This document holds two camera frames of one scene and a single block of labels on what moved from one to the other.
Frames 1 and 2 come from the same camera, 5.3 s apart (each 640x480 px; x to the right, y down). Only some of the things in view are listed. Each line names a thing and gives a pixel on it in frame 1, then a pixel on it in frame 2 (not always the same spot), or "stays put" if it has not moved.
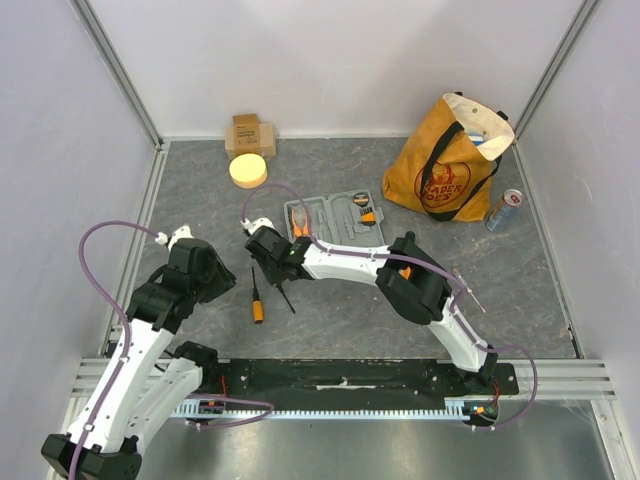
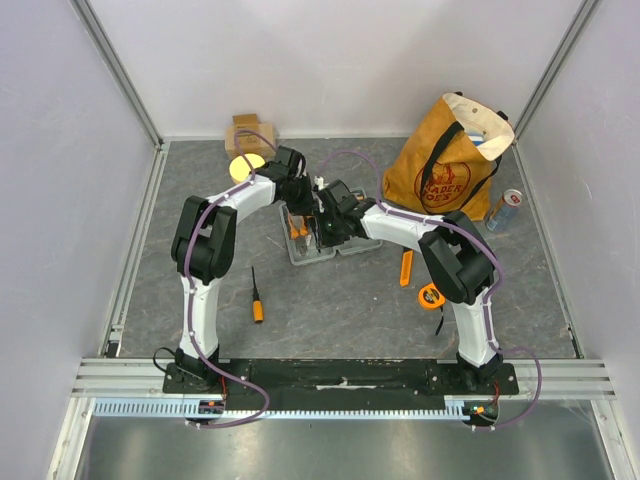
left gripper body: (216, 281) -> (299, 199)
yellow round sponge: (248, 171) stays put
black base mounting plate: (354, 380) stays put
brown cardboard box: (247, 135) stays put
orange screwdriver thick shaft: (257, 304) stays put
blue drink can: (510, 202) stays put
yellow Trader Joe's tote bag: (445, 165) stays put
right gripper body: (279, 273) -> (325, 230)
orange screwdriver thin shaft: (286, 298) -> (315, 236)
